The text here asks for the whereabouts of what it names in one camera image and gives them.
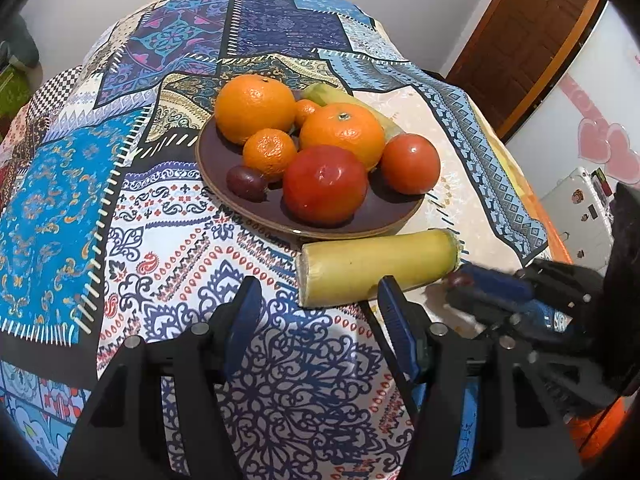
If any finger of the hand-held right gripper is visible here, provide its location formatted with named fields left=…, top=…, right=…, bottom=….
left=444, top=285, right=567, bottom=347
left=457, top=261, right=592, bottom=307

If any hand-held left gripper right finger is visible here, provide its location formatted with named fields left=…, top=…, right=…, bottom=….
left=377, top=275, right=583, bottom=480

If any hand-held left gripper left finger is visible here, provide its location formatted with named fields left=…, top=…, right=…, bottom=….
left=60, top=276, right=263, bottom=480

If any brown round plate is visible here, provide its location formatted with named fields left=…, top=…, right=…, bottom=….
left=195, top=89, right=426, bottom=239

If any orange-red tomato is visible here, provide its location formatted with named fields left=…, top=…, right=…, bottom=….
left=380, top=133, right=442, bottom=195

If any deep red tomato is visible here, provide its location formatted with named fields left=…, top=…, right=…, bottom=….
left=282, top=145, right=369, bottom=226

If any small mandarin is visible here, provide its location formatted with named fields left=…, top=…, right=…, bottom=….
left=243, top=129, right=299, bottom=182

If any large orange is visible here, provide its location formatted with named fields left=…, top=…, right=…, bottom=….
left=215, top=74, right=297, bottom=146
left=299, top=102, right=386, bottom=172

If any tiny mandarin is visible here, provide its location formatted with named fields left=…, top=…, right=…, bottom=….
left=294, top=99, right=322, bottom=128

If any white refrigerator with magnets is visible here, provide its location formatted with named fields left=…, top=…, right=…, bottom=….
left=540, top=167, right=621, bottom=266

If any orange bed sheet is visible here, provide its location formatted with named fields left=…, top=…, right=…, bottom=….
left=567, top=395, right=631, bottom=456

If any white panel with pink hearts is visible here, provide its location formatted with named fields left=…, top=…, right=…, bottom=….
left=505, top=0, right=640, bottom=201

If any patchwork printed blanket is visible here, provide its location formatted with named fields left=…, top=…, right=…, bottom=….
left=0, top=0, right=571, bottom=480

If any brown wooden door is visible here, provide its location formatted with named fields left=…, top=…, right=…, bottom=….
left=445, top=0, right=603, bottom=141

